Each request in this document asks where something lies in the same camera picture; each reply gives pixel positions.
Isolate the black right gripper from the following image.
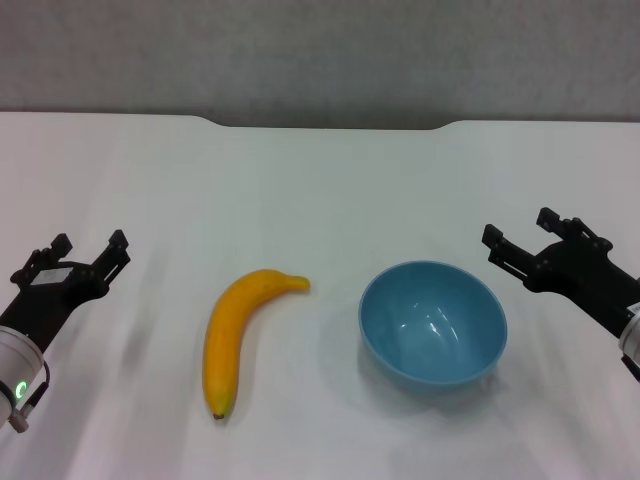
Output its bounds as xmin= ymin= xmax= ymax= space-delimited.
xmin=481 ymin=206 xmax=640 ymax=338

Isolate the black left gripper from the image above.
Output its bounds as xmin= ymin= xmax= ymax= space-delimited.
xmin=0 ymin=229 xmax=133 ymax=354

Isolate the blue bowl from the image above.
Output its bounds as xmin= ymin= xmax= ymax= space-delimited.
xmin=357 ymin=259 xmax=509 ymax=394

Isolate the yellow banana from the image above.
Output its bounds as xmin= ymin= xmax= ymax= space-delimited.
xmin=201 ymin=268 xmax=312 ymax=420

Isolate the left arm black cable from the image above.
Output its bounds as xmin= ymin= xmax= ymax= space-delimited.
xmin=8 ymin=359 xmax=52 ymax=434

